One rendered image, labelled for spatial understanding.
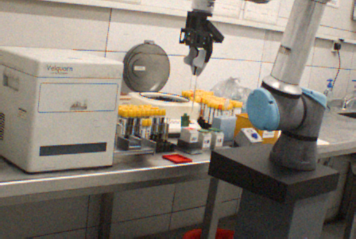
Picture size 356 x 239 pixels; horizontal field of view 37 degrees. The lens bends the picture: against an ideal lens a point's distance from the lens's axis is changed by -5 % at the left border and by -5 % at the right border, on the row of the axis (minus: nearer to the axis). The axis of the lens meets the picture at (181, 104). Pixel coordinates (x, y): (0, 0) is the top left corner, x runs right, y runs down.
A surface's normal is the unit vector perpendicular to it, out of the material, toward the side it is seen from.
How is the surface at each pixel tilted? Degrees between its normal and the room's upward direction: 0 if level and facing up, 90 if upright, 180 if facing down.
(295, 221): 90
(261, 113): 97
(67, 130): 90
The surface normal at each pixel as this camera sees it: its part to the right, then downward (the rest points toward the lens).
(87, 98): 0.69, 0.21
